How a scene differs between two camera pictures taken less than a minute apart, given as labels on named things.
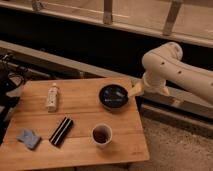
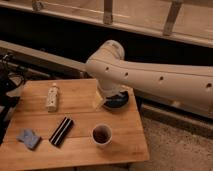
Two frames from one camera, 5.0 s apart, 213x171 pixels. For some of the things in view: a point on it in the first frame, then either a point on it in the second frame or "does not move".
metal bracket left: x=37 y=5 does not move
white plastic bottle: x=52 y=98 does not move
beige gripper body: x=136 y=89 → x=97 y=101
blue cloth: x=28 y=138 does not move
